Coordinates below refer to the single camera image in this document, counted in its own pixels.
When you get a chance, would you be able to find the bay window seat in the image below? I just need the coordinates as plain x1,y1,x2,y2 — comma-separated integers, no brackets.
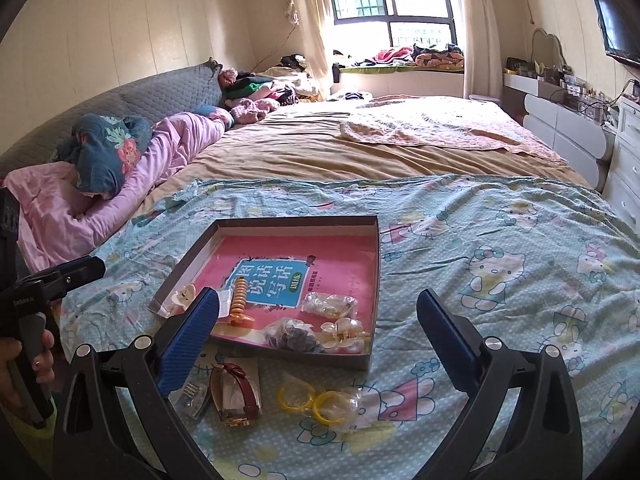
332,62,468,99

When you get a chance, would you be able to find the pale pink blanket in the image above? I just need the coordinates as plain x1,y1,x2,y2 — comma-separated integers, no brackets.
340,107,568,163

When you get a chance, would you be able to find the white drawer cabinet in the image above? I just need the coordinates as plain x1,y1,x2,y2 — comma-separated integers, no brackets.
602,95,640,233

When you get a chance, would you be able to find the orange hair clip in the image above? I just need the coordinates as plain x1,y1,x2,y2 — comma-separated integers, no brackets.
227,279,257,329

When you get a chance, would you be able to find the cream curtain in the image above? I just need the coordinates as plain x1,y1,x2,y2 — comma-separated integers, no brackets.
452,0,506,103
280,0,336,101

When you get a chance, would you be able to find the heap of colourful bedding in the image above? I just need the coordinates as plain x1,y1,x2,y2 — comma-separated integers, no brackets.
370,42,466,69

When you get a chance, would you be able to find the white flower hair clip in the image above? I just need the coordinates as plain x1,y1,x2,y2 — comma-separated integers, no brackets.
319,317,375,357

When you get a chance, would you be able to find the cloud-shaped mirror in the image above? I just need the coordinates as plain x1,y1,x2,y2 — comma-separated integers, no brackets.
530,27,568,68

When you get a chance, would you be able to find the yellow-green cloth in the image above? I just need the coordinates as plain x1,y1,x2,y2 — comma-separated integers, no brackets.
7,405,58,480

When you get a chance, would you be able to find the pink fluffy garment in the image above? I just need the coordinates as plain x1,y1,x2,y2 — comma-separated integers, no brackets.
230,97,281,125

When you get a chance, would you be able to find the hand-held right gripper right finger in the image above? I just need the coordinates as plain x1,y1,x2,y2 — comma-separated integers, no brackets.
415,289,585,480

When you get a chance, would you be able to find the person's left hand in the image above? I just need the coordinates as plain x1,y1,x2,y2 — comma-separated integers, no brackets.
0,330,57,408

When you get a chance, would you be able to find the cartoon cat printed blanket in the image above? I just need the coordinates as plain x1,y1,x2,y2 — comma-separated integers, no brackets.
57,174,640,480

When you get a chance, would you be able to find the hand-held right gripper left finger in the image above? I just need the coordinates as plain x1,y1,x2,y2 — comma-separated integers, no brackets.
52,287,223,480

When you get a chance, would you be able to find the bag of dark beads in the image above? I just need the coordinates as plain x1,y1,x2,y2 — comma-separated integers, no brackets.
261,316,323,354

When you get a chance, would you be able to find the pink quilt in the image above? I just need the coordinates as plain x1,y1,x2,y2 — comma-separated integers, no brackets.
2,110,236,273

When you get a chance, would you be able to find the small clear plastic box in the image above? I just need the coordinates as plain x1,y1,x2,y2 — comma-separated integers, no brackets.
170,372,213,420

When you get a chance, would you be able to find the pink book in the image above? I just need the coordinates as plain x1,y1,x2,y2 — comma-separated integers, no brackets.
210,232,378,352

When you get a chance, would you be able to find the white grey dressing table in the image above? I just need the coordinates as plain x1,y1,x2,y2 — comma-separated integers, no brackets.
502,72,618,191

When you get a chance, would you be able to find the blue floral quilt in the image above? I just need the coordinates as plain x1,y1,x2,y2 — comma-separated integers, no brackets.
50,112,153,196

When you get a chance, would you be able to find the bag of white beads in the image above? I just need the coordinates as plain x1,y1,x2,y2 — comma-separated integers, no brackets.
301,291,360,322

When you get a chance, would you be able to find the shallow cardboard box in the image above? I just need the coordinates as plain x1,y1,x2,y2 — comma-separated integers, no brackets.
148,215,381,372

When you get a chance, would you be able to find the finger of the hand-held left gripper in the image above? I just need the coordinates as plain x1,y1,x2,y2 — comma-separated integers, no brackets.
20,255,107,287
47,266,104,295

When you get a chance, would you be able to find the pile of clothes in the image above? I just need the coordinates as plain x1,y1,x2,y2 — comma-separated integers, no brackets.
220,52,323,111

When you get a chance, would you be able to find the brown strap wristwatch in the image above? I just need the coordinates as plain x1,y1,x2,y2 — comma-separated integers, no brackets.
209,361,264,428

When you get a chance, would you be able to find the wall television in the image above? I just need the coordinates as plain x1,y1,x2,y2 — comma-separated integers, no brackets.
591,0,640,68

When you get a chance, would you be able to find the beige bed sheet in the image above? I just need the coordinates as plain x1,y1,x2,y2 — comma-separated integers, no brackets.
132,95,593,221

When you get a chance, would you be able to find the row of cosmetics containers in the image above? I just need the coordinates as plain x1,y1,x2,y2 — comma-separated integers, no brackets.
505,57,621,128

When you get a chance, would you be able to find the grey quilted headboard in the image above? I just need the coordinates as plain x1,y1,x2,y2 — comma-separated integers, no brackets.
0,60,226,176

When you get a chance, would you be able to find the bag of yellow rings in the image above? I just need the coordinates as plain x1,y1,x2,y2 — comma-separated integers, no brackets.
276,371,362,429

